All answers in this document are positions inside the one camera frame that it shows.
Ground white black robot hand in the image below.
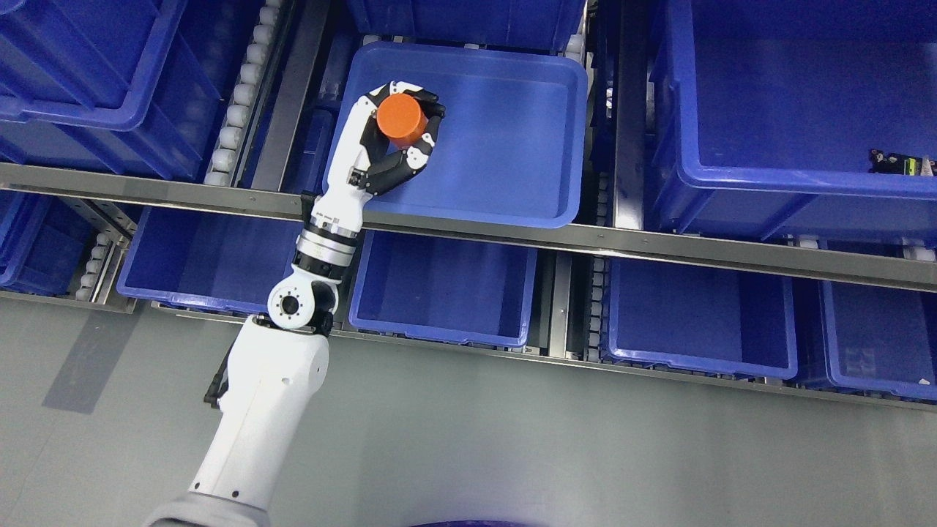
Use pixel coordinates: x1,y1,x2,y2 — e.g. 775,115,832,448
291,81,446,283

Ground orange cylindrical capacitor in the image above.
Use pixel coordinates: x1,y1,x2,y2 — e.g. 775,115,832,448
376,93,428,149

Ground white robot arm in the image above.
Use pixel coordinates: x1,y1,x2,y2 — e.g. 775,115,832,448
145,267,341,526

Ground metal shelf rack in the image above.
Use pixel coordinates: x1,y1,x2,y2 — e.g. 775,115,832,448
1,1,935,413

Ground blue tray bin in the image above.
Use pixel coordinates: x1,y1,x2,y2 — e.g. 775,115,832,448
337,41,588,229

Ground blue bin lower left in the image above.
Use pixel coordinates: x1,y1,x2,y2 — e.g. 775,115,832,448
117,207,302,315

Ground blue bin lower centre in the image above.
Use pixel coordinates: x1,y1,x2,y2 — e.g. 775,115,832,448
348,231,537,348

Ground blue bin upper left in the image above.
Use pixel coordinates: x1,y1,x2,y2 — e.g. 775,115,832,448
1,1,266,182

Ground blue bin top centre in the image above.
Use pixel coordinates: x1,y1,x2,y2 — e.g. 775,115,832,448
347,1,586,53

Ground blue bin far left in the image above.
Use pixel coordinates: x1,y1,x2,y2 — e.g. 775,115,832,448
1,190,96,296

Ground blue bin lower right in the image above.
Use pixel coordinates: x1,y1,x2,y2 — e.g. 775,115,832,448
600,259,799,380

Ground large blue bin right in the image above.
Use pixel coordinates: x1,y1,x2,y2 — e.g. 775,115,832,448
647,1,936,247

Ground small black electronic part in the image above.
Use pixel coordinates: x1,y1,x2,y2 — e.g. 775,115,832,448
869,148,935,177

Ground blue bin far right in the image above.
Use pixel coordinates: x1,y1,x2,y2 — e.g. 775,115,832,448
793,279,936,403

